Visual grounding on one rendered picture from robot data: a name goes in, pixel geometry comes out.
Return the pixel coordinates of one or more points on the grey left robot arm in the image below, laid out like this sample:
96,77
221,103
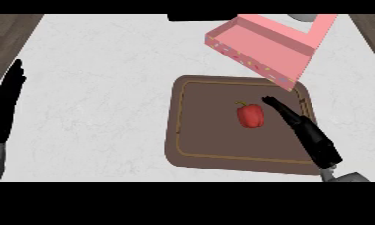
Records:
1,159

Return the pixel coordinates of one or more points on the pink cardboard box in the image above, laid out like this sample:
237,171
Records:
268,49

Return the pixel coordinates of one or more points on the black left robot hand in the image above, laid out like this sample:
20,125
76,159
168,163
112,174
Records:
10,103

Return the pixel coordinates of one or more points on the grey round object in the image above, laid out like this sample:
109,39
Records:
302,17

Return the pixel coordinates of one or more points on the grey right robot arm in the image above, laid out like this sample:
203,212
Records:
338,176

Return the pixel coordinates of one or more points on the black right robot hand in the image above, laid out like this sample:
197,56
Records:
307,133

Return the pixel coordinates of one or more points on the brown tray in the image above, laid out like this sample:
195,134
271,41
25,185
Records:
224,126

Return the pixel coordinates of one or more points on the red bell pepper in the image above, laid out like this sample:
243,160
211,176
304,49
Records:
251,116

